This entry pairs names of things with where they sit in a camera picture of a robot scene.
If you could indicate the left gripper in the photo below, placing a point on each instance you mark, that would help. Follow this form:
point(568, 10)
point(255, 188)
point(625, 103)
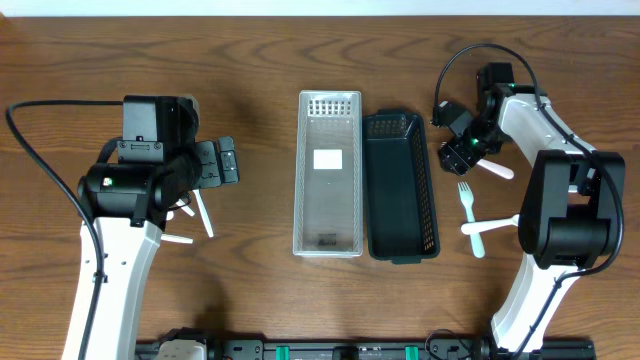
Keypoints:
point(215, 163)

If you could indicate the pinkish white plastic spoon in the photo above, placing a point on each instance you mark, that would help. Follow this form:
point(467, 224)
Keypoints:
point(482, 226)

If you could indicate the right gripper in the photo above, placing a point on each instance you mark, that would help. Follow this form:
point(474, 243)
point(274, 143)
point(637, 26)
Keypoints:
point(455, 156)

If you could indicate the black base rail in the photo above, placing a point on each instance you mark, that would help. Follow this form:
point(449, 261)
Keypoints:
point(188, 343)

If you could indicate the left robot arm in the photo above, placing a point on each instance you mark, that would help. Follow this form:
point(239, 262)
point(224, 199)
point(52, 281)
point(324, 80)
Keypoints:
point(128, 194)

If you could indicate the pale green plastic fork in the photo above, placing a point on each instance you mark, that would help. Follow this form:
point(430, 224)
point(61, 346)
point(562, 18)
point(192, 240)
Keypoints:
point(467, 200)

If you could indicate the white plastic fork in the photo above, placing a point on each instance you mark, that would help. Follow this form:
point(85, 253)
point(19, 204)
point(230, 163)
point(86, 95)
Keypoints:
point(496, 169)

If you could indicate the clear perforated plastic basket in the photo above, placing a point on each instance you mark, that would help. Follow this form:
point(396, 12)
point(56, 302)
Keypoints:
point(328, 207)

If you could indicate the dark green perforated basket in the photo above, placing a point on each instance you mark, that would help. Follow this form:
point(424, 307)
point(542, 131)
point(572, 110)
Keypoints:
point(400, 205)

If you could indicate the white spoon lowest left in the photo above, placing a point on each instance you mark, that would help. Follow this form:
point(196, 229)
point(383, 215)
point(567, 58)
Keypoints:
point(176, 239)

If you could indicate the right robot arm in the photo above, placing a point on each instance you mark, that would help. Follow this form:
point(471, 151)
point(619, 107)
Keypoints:
point(571, 214)

